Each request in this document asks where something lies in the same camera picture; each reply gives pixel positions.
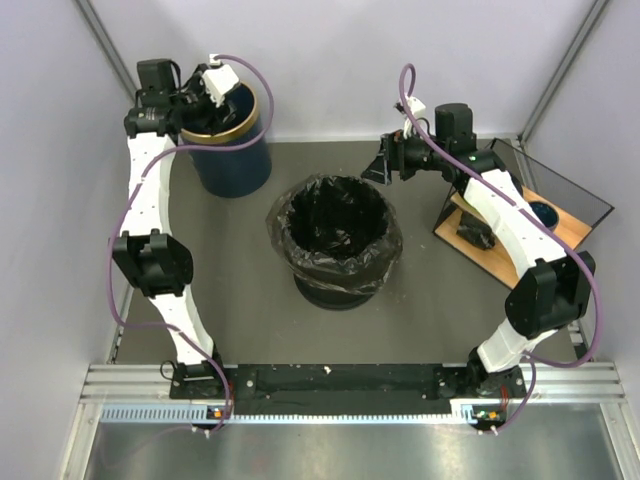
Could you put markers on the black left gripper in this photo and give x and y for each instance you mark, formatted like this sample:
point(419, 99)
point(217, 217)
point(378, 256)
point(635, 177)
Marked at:
point(214, 122)

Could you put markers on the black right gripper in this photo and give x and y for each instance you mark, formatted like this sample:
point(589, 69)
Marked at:
point(380, 170)

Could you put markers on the dark blue gold-rimmed trash bin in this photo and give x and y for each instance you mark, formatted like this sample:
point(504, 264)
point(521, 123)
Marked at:
point(231, 164)

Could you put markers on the black trash bag roll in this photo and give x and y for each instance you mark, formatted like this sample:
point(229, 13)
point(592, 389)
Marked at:
point(475, 232)

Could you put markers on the black bin liner bucket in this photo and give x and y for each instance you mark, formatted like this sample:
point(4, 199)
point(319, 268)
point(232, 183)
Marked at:
point(332, 300)

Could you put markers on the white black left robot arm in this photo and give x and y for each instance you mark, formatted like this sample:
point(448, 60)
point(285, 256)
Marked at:
point(152, 260)

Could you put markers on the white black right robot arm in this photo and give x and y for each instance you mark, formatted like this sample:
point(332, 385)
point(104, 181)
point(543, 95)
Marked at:
point(553, 282)

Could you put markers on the blue ceramic mug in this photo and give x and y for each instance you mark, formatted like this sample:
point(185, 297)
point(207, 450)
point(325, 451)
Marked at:
point(546, 214)

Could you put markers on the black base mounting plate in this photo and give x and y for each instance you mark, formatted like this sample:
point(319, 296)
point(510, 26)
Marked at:
point(363, 388)

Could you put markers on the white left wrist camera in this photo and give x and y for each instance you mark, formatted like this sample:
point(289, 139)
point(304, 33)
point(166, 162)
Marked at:
point(219, 80)

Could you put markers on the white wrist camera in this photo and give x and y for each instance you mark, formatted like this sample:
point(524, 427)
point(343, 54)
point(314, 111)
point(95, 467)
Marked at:
point(219, 80)
point(412, 115)

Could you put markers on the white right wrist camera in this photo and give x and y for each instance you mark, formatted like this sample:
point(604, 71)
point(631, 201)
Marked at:
point(412, 115)

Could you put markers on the aluminium frame rail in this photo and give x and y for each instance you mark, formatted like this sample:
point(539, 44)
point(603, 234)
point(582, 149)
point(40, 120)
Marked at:
point(593, 382)

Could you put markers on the grey slotted cable duct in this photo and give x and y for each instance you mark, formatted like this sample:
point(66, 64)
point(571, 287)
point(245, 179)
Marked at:
point(203, 414)

